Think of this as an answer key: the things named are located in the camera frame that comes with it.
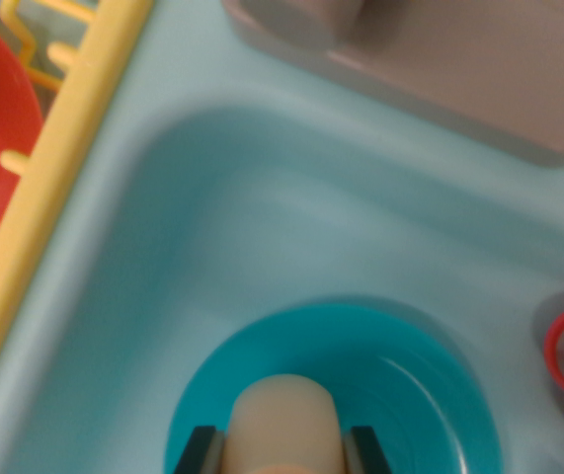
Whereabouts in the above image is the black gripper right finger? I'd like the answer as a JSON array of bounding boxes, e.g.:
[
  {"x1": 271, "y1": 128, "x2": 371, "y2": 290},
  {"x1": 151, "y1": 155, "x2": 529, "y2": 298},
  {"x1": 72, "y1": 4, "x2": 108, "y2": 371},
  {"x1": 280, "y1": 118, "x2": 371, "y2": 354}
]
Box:
[{"x1": 343, "y1": 425, "x2": 391, "y2": 474}]

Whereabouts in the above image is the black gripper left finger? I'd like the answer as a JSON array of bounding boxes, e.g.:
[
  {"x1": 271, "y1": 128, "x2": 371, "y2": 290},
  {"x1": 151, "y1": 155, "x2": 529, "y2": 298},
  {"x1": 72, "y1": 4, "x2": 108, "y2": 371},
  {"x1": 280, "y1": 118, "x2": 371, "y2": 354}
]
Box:
[{"x1": 175, "y1": 425, "x2": 226, "y2": 474}]

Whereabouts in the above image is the cream toy detergent bottle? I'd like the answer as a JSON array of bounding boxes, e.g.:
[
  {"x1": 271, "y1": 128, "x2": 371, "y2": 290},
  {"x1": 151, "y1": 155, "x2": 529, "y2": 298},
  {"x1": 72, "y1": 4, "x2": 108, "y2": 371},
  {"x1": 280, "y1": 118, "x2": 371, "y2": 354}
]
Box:
[{"x1": 221, "y1": 373, "x2": 348, "y2": 474}]

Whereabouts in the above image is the light blue toy sink unit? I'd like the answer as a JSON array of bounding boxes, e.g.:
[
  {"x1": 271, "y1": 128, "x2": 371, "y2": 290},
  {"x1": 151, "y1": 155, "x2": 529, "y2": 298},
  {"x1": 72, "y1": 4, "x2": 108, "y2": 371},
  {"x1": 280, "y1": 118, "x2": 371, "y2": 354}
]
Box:
[{"x1": 0, "y1": 0, "x2": 564, "y2": 474}]

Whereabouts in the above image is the teal plastic plate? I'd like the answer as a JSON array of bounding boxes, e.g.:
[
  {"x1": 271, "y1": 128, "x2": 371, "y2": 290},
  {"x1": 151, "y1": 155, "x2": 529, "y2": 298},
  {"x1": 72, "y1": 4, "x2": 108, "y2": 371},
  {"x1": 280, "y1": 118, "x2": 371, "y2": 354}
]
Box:
[{"x1": 163, "y1": 303, "x2": 504, "y2": 474}]

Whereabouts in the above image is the yellow plastic dish rack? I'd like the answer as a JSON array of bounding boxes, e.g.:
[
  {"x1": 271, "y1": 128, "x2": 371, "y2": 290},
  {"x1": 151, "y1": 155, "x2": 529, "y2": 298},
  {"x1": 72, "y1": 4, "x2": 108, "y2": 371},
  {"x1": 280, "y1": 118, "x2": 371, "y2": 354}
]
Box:
[{"x1": 0, "y1": 0, "x2": 157, "y2": 421}]

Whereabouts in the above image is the grey toy faucet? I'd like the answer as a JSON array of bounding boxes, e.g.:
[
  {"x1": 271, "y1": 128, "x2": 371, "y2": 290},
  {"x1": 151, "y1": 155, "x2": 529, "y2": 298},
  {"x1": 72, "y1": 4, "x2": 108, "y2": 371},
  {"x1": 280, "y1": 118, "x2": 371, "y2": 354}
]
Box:
[{"x1": 221, "y1": 0, "x2": 564, "y2": 169}]

